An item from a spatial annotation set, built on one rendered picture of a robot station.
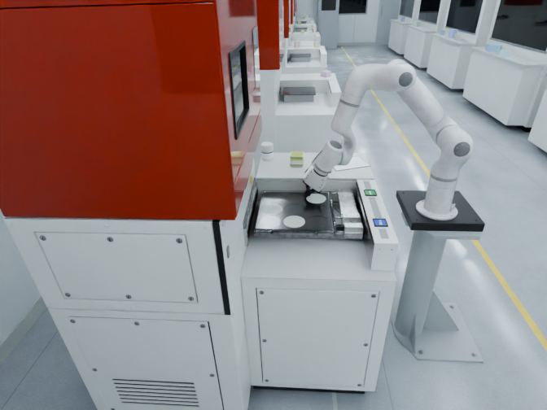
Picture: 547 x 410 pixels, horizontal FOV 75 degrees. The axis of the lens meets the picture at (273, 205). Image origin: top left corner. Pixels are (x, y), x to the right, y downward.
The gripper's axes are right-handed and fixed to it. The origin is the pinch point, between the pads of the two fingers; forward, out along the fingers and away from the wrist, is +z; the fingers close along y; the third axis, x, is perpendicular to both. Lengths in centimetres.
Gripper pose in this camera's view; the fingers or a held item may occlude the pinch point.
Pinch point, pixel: (308, 193)
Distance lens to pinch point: 185.1
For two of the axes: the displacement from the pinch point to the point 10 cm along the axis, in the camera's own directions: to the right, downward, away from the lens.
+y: -7.9, -5.8, 1.9
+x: -5.1, 4.5, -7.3
